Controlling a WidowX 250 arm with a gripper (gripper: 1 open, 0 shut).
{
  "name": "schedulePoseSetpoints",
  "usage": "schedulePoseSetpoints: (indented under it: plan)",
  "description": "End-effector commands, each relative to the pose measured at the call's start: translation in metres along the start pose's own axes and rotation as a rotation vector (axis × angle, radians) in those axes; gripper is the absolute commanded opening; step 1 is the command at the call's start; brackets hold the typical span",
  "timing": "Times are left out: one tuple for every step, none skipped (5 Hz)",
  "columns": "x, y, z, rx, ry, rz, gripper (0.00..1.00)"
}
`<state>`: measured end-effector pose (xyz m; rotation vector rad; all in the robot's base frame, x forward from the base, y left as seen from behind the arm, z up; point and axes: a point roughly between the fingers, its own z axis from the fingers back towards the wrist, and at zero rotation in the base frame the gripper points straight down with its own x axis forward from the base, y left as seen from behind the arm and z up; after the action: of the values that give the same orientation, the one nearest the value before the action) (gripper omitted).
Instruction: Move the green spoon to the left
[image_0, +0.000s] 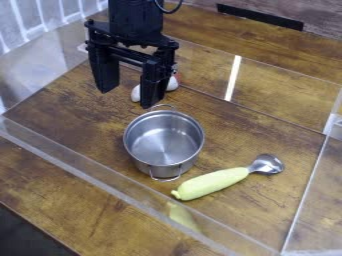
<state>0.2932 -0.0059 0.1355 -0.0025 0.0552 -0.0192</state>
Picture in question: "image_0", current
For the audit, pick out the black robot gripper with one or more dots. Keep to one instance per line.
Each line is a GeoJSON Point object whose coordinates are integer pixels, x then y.
{"type": "Point", "coordinates": [132, 37]}

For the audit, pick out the stainless steel pot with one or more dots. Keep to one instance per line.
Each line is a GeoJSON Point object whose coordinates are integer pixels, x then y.
{"type": "Point", "coordinates": [164, 140]}

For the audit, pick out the toy mushroom red cap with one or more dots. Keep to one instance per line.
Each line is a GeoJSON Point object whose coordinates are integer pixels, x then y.
{"type": "Point", "coordinates": [172, 83]}

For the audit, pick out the black strip on table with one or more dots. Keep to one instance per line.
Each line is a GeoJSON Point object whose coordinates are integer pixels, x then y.
{"type": "Point", "coordinates": [261, 17]}

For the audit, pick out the clear acrylic enclosure wall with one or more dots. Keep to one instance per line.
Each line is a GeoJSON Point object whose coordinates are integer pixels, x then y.
{"type": "Point", "coordinates": [264, 88]}

